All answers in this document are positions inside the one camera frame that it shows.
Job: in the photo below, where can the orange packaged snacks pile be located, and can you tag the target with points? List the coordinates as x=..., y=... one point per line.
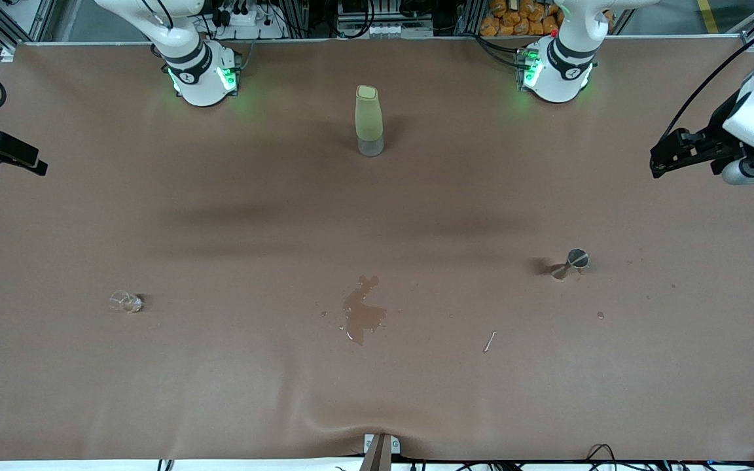
x=514, y=19

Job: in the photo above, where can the large brown liquid puddle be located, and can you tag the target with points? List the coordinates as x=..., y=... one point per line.
x=364, y=317

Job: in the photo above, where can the green bottle with clear base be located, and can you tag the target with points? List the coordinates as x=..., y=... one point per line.
x=369, y=118

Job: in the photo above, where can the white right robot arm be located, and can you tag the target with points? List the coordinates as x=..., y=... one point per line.
x=200, y=78

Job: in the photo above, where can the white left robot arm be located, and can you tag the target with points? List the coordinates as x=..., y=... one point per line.
x=557, y=72

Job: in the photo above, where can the steel double jigger measuring cup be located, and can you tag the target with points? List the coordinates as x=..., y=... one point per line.
x=578, y=259

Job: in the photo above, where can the brown table mat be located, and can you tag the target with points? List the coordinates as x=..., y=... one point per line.
x=285, y=196

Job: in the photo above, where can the small clear glass cup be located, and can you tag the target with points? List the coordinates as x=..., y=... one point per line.
x=127, y=302

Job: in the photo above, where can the long white power strip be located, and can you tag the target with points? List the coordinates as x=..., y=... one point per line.
x=383, y=31

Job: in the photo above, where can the white power strip with plugs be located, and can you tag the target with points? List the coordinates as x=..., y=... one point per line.
x=252, y=29

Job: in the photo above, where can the small wooden stick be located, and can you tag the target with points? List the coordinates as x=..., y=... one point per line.
x=489, y=341

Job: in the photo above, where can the metal table edge bracket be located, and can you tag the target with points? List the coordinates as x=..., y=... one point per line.
x=380, y=451

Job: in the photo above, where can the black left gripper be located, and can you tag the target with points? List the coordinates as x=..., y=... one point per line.
x=719, y=126

